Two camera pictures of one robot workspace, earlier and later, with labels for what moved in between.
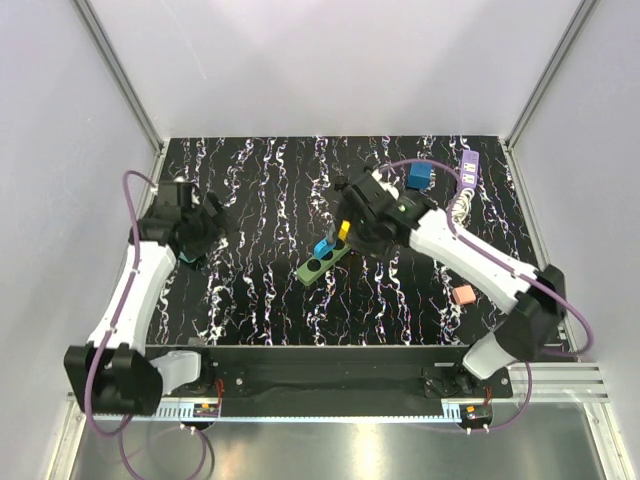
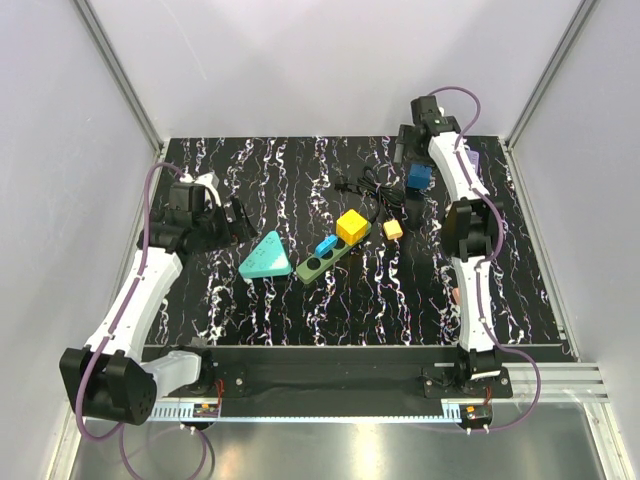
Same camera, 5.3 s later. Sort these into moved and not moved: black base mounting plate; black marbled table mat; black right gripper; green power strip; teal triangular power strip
Moved: teal triangular power strip; black right gripper
Not moved: black base mounting plate; green power strip; black marbled table mat
